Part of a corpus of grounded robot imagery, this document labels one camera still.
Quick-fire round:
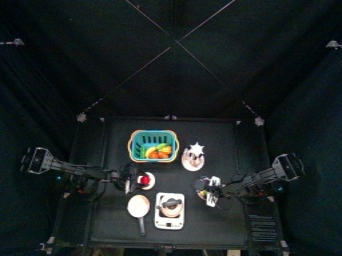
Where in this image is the white utensil rack stand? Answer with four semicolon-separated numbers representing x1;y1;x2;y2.
181;142;208;173

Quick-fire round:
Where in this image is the white toy frying pan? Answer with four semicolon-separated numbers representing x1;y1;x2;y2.
126;194;153;237

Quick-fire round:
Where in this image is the orange toy vegetable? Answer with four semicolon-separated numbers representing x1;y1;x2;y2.
149;150;168;160

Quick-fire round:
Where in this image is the yellow curved toy fruit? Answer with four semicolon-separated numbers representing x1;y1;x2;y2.
145;145;158;159

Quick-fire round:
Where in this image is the teal basket with orange rim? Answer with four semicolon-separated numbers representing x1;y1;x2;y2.
127;129;182;164

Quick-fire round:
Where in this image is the white toy stove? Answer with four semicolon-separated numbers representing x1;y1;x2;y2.
153;191;188;231

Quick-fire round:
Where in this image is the white text label sticker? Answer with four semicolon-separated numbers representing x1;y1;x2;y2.
249;213;280;245

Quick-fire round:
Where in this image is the black cloth backdrop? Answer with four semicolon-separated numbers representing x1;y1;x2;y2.
0;0;342;256

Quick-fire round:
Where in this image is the white toy kettle grey handle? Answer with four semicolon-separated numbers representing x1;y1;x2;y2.
157;195;185;219

